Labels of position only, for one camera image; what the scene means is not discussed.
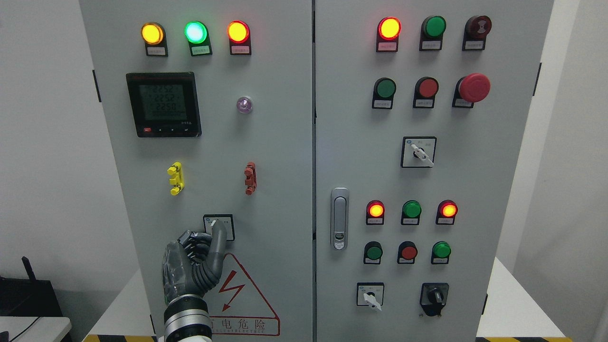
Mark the green lit indicator light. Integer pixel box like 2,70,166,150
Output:
184,21,212,57

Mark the red lit indicator top right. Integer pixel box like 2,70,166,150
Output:
376,17,401,52

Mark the grey electrical control cabinet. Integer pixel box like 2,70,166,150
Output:
79,0,554,342

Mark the dark red buzzer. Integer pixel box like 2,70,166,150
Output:
462,15,492,51

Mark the black device with antenna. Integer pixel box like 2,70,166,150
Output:
0,256,63,317

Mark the lower white rotary switch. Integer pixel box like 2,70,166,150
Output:
357,282,385,312

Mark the green indicator top right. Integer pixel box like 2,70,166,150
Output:
419,15,447,51

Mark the red push button lower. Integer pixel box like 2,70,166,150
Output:
397,241,418,265

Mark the red electric hazard warning sticker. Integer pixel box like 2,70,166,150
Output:
204,253,280,336

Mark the black knob selector switch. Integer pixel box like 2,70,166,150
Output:
419,282,449,317

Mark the yellow terminal connector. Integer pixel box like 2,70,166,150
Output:
167,161,185,196

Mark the white side table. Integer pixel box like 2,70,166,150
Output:
0,316,72,342

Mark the red terminal connector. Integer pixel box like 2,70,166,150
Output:
244,161,257,196

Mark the red push button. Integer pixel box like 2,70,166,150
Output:
412,76,439,109
397,241,418,265

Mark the green indicator lower middle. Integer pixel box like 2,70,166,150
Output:
401,200,422,226

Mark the silver door latch handle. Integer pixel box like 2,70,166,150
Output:
330,188,349,250

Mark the black digital power meter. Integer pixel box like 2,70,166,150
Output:
126,72,202,138

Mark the small purple clear indicator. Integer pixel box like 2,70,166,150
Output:
236,96,253,114

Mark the green push button upper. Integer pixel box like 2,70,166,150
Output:
371,77,397,110

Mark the red lit indicator lower right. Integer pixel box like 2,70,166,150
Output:
435,199,458,225

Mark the green push button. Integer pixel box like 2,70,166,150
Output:
371,77,397,110
363,241,383,265
431,241,452,265

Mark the green push button lower left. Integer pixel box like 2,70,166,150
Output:
363,241,383,265

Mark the red emergency stop mushroom button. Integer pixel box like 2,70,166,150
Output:
452,72,491,108

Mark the door rotary switch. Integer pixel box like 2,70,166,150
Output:
203,214,235,242

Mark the yellow indicator light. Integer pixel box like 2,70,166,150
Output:
141,22,169,57

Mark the red push button upper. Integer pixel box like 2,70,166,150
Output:
412,76,439,109

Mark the green push button lower right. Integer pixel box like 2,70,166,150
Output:
431,241,452,265

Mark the upper right rotary switch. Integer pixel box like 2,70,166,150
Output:
401,136,437,168

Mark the red lit indicator lower left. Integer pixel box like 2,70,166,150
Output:
366,200,385,225

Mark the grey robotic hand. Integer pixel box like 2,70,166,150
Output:
162,220,227,304

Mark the red lit indicator light left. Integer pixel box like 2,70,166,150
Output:
227,21,252,56

